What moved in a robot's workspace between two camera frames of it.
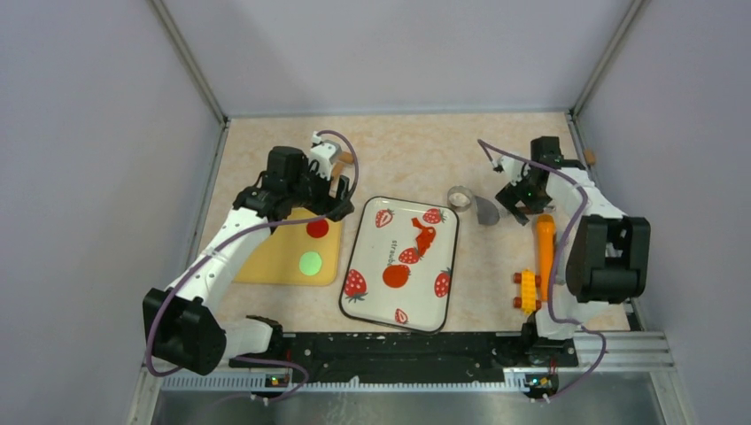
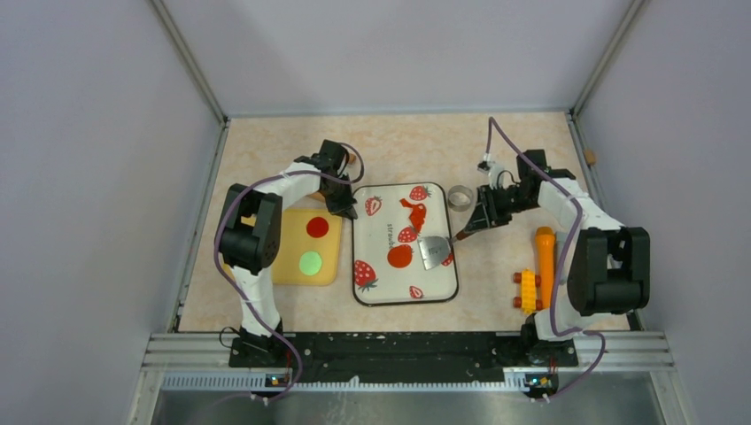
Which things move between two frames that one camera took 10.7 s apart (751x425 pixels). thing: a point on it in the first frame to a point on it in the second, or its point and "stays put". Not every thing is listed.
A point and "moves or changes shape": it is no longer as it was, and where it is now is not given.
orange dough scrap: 425,237 to 417,214
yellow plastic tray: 304,254 stays put
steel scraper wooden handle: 529,210 moves or changes shape
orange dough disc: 396,275 to 399,256
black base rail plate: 411,357 stays put
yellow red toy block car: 529,282 stays put
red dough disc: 318,229 stays put
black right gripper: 509,196 to 485,213
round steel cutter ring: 460,198 stays put
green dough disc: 310,263 stays put
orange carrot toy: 545,230 stays put
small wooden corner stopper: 590,157 stays put
